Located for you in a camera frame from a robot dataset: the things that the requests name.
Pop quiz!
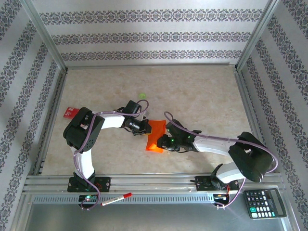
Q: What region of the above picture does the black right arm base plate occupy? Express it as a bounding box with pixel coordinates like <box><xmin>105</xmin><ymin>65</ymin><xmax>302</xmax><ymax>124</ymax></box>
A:
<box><xmin>195</xmin><ymin>175</ymin><xmax>240</xmax><ymax>193</ymax></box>

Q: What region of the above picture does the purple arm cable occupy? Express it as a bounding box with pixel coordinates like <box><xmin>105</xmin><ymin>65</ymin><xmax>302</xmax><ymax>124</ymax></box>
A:
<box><xmin>164</xmin><ymin>111</ymin><xmax>279</xmax><ymax>209</ymax></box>
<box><xmin>73</xmin><ymin>99</ymin><xmax>150</xmax><ymax>211</ymax></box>

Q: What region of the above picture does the grey slotted cable duct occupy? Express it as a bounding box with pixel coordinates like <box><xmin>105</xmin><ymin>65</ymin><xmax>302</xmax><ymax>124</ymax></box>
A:
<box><xmin>31</xmin><ymin>193</ymin><xmax>231</xmax><ymax>205</ymax></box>

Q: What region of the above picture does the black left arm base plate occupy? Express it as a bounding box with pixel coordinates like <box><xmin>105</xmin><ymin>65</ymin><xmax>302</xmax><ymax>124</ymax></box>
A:
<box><xmin>67</xmin><ymin>177</ymin><xmax>111</xmax><ymax>193</ymax></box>

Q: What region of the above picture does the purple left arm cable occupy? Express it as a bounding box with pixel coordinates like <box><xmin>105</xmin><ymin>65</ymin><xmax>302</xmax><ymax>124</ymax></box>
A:
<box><xmin>73</xmin><ymin>99</ymin><xmax>150</xmax><ymax>211</ymax></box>

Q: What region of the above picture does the aluminium back rail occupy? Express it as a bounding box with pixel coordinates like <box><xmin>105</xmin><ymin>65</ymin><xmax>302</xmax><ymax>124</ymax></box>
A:
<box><xmin>65</xmin><ymin>62</ymin><xmax>239</xmax><ymax>71</ymax></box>

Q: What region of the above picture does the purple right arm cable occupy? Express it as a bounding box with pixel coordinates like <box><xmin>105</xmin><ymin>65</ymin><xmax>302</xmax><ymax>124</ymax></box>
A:
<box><xmin>164</xmin><ymin>111</ymin><xmax>279</xmax><ymax>209</ymax></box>

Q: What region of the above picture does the aluminium frame post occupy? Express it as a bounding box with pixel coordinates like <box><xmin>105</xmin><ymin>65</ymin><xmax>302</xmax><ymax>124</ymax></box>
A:
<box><xmin>235</xmin><ymin>0</ymin><xmax>282</xmax><ymax>73</ymax></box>
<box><xmin>20</xmin><ymin>0</ymin><xmax>69</xmax><ymax>73</ymax></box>

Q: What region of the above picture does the white marker with red cap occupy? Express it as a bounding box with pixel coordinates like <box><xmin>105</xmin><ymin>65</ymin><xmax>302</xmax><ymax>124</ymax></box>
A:
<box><xmin>100</xmin><ymin>192</ymin><xmax>133</xmax><ymax>207</ymax></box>

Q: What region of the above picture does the black desk calculator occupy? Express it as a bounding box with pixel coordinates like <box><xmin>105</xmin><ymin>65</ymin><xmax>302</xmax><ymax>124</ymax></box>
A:
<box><xmin>243</xmin><ymin>188</ymin><xmax>288</xmax><ymax>219</ymax></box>

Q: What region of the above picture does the aluminium mounting rail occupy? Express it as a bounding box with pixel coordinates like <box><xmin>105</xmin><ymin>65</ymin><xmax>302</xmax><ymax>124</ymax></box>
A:
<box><xmin>23</xmin><ymin>172</ymin><xmax>284</xmax><ymax>194</ymax></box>

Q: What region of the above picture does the red card box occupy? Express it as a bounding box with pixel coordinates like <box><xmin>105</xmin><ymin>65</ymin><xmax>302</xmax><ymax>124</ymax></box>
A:
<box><xmin>63</xmin><ymin>106</ymin><xmax>79</xmax><ymax>120</ymax></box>

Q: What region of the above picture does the aluminium side rail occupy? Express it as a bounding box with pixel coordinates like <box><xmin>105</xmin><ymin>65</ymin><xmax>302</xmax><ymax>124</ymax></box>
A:
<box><xmin>32</xmin><ymin>69</ymin><xmax>69</xmax><ymax>176</ymax></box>
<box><xmin>234</xmin><ymin>69</ymin><xmax>275</xmax><ymax>174</ymax></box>

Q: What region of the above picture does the steel shelf sheet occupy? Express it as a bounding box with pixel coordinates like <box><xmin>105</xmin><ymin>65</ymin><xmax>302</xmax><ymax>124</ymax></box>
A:
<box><xmin>23</xmin><ymin>203</ymin><xmax>293</xmax><ymax>231</ymax></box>

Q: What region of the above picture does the left controller board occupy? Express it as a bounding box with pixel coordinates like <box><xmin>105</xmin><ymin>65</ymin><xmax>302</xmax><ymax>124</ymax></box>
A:
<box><xmin>78</xmin><ymin>194</ymin><xmax>98</xmax><ymax>203</ymax></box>

